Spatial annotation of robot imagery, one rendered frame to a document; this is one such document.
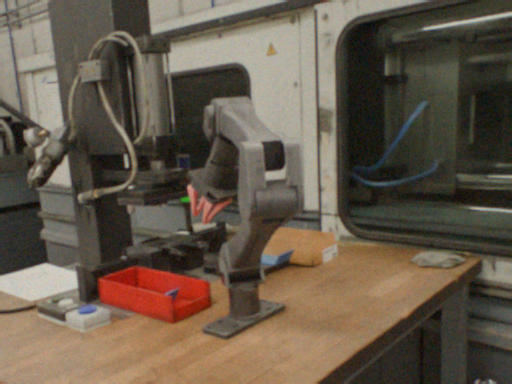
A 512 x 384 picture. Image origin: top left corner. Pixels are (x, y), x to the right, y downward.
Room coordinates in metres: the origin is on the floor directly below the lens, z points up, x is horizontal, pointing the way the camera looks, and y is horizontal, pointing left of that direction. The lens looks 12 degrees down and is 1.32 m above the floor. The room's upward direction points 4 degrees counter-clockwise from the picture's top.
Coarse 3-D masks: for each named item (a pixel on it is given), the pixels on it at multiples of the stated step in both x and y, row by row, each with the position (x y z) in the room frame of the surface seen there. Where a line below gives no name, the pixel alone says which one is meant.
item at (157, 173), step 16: (160, 160) 1.44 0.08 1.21; (112, 176) 1.53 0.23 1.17; (128, 176) 1.48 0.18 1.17; (144, 176) 1.43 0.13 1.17; (160, 176) 1.39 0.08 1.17; (176, 176) 1.42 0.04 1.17; (128, 192) 1.38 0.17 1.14; (144, 192) 1.35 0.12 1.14; (160, 192) 1.39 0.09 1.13; (176, 192) 1.43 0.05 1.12; (128, 208) 1.42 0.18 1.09
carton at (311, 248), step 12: (288, 228) 1.58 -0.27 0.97; (276, 240) 1.47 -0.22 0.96; (288, 240) 1.44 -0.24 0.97; (300, 240) 1.55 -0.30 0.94; (312, 240) 1.52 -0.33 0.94; (324, 240) 1.49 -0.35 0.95; (264, 252) 1.50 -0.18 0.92; (276, 252) 1.47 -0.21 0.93; (300, 252) 1.42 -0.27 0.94; (312, 252) 1.39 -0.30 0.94; (324, 252) 1.43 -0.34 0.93; (336, 252) 1.48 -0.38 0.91; (300, 264) 1.42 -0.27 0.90; (312, 264) 1.39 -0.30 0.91
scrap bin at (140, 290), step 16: (128, 272) 1.30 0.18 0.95; (144, 272) 1.30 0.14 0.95; (160, 272) 1.26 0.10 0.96; (112, 288) 1.20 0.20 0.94; (128, 288) 1.16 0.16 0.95; (144, 288) 1.30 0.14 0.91; (160, 288) 1.26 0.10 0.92; (176, 288) 1.22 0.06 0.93; (192, 288) 1.18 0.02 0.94; (208, 288) 1.15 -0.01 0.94; (112, 304) 1.20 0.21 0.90; (128, 304) 1.16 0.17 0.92; (144, 304) 1.13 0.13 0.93; (160, 304) 1.09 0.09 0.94; (176, 304) 1.17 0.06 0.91; (192, 304) 1.11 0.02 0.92; (208, 304) 1.14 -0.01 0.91; (176, 320) 1.07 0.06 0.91
